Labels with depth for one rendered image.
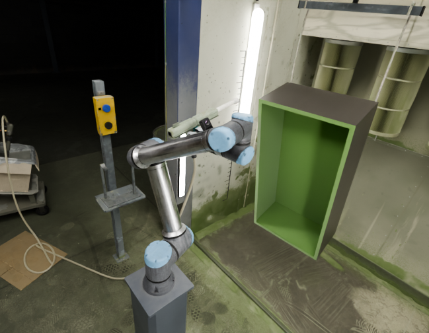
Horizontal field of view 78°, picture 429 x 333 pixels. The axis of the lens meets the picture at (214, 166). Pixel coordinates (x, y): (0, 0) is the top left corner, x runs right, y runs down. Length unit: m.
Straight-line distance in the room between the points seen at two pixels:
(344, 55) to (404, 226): 1.66
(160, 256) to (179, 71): 1.22
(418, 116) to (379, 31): 0.89
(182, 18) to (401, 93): 1.84
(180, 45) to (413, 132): 2.26
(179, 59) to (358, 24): 1.55
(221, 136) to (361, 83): 2.40
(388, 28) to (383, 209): 1.59
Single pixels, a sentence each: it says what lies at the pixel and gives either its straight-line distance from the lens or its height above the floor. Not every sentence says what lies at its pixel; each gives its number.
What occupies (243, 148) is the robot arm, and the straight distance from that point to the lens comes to 1.11.
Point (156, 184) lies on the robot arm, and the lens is 1.49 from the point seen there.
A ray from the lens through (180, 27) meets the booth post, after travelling 1.94.
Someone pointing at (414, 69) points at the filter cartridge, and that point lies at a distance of 2.71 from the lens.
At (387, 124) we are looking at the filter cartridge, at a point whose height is 1.37.
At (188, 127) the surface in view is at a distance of 1.29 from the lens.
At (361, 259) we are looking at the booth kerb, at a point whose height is 0.12.
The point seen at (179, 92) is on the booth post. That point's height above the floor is 1.57.
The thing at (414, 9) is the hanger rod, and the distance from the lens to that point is 1.81.
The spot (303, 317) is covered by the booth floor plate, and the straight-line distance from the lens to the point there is 2.53.
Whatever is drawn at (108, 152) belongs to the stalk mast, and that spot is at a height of 1.13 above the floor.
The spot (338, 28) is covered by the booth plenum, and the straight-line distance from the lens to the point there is 2.83.
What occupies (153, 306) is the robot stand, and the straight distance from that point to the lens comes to 1.70.
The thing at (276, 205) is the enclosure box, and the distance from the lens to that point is 2.67.
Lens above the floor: 2.06
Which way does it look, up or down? 29 degrees down
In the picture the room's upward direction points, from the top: 5 degrees clockwise
